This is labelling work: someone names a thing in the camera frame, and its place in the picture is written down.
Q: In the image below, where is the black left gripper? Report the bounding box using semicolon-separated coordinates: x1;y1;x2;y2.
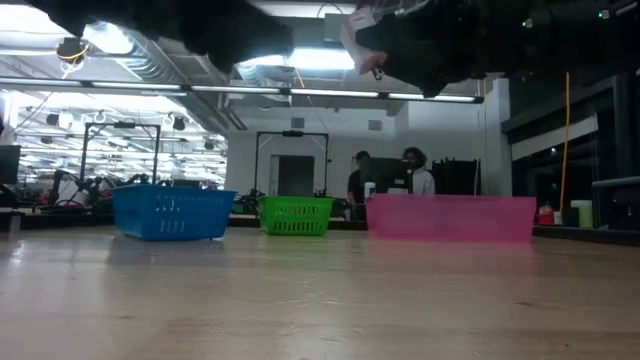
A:
184;0;296;75

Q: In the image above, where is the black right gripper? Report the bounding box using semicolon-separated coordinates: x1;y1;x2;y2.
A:
355;0;506;99

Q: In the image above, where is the pink-red translucent plastic bin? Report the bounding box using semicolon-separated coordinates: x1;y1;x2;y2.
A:
364;193;538;244

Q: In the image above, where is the grey ceiling box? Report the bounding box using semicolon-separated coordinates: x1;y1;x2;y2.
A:
323;12;352;44

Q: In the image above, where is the long ceiling light strip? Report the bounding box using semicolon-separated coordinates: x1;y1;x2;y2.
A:
0;76;485;105

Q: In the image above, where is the black monitor back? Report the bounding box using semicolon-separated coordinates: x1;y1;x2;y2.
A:
367;157;416;195

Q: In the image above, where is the black monitor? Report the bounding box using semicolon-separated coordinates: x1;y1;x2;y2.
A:
367;157;416;195
0;144;22;185

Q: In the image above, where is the person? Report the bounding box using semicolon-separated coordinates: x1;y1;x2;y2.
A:
399;146;436;196
347;150;374;206

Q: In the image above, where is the dark grey door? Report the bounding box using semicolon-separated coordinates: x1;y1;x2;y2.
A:
277;154;316;197

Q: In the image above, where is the black panel stack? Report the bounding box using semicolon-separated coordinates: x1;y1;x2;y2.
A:
430;157;482;196

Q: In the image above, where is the green plastic basket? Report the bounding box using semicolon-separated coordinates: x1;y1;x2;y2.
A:
257;194;334;237

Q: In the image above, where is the blue plastic basket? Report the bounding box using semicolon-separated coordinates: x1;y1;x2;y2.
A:
109;184;238;243

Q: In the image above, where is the dark background table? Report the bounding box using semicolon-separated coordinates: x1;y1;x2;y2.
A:
0;204;116;232

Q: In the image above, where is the green white cylinder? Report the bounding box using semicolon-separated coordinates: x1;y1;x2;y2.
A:
569;199;594;230

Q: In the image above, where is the grey horizontal bar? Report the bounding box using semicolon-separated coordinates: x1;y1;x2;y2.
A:
591;175;640;190

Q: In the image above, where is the silver spiral air duct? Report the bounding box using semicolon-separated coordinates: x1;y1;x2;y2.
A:
82;22;190;85

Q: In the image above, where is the black gantry frame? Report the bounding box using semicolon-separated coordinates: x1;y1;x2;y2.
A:
253;130;330;197
79;121;162;187

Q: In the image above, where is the yellow cable reel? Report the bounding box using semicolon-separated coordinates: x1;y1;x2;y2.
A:
54;36;92;66

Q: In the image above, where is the yellow cable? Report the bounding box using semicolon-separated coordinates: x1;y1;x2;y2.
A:
558;72;572;214

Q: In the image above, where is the black stand post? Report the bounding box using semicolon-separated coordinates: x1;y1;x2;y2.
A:
612;72;640;179

